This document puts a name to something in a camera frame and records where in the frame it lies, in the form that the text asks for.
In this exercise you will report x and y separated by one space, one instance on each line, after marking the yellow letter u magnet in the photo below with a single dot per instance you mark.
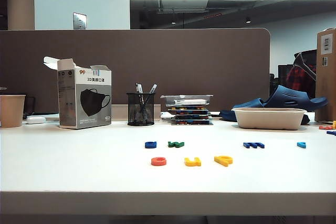
193 162

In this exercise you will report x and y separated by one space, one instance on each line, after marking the yellow letter p magnet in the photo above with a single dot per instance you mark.
223 160

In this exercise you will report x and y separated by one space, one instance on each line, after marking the letter magnet blister pack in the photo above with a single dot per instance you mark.
191 122
189 108
191 116

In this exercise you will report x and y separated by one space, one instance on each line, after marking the green letter w magnet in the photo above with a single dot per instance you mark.
175 144

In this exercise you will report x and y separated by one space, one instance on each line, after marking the blue letter g magnet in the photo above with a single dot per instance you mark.
150 144

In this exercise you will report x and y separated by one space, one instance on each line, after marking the dark blue letter m magnet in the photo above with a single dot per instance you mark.
253 145

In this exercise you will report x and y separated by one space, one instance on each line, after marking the light blue letter r magnet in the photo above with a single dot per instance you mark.
302 144

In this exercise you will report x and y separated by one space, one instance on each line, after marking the brown paper cup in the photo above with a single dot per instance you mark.
11 111

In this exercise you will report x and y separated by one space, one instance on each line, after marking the clear plastic blister tray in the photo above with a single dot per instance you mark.
183 97

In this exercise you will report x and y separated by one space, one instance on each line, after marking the silver pen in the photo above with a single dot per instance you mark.
138 87
153 88

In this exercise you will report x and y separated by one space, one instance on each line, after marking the black mesh pen holder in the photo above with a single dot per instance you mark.
140 111

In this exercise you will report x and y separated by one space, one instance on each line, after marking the brown desk partition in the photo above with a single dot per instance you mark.
157 61

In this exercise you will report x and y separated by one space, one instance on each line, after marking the navy blue rubber slipper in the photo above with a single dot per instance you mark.
246 103
288 98

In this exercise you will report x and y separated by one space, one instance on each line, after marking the grey face mask box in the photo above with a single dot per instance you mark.
86 100

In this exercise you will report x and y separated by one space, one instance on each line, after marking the beige pulp tray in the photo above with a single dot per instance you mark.
269 119

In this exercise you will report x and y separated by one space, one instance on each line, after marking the black computer monitor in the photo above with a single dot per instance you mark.
283 75

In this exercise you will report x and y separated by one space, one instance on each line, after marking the red plaid shirt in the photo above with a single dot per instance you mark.
296 79

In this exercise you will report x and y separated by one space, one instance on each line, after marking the white earbuds case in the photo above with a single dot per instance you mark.
35 119

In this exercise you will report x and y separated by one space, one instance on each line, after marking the black office chair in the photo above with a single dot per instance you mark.
305 54

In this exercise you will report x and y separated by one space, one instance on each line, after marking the brown cardboard box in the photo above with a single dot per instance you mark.
326 85

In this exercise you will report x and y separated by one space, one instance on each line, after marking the metal wall plate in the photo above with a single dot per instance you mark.
79 21

